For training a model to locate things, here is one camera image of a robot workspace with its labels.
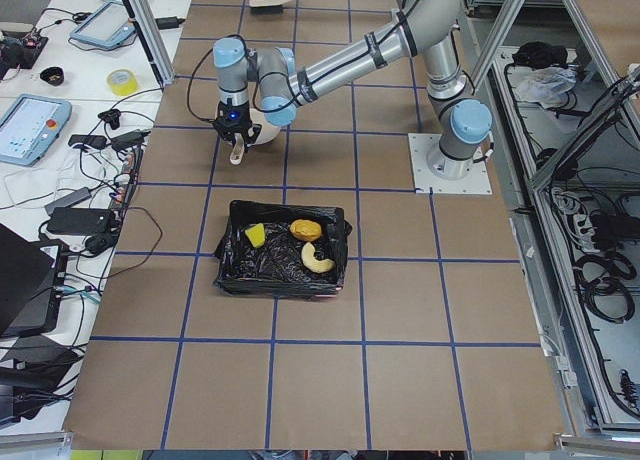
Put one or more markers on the yellow potato toy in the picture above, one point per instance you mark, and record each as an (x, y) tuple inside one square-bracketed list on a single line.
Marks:
[(305, 230)]

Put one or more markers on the braided bread piece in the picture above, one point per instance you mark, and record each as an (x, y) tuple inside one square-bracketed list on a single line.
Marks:
[(310, 261)]

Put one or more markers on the yellow green sponge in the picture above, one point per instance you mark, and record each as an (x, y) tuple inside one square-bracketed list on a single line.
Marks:
[(256, 234)]

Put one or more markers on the crumpled white cloth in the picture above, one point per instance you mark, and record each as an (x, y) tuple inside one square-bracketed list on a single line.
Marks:
[(547, 87)]

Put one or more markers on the blue teach pendant tablet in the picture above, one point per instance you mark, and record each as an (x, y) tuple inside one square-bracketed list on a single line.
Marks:
[(107, 28)]

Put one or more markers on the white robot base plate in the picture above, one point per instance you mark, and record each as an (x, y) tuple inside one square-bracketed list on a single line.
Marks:
[(434, 173)]

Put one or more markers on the black laptop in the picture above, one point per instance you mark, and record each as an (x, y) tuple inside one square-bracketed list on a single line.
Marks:
[(32, 274)]

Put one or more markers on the black power adapter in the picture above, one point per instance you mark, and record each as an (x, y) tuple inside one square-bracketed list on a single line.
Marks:
[(129, 140)]

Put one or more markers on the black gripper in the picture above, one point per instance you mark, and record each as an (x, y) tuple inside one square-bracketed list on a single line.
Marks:
[(243, 116)]

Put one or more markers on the yellow tape roll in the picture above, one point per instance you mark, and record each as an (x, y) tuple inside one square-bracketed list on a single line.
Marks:
[(122, 82)]

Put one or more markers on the bin with black bag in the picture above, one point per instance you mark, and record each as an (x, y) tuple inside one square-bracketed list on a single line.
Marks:
[(276, 267)]

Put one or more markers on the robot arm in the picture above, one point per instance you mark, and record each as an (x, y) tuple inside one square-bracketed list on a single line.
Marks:
[(418, 28)]

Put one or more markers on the aluminium frame post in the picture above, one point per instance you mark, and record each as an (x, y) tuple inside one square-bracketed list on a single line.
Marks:
[(144, 22)]

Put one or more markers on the beige plastic dustpan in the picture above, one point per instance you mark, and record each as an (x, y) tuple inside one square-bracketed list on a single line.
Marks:
[(269, 132)]

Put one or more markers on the white hand brush black bristles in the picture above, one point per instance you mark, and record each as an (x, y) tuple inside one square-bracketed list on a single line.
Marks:
[(260, 7)]

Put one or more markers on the black power brick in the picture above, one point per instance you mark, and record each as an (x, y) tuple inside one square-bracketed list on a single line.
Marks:
[(80, 221)]

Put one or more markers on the black small bowl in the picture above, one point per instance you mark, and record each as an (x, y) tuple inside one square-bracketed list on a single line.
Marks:
[(53, 75)]

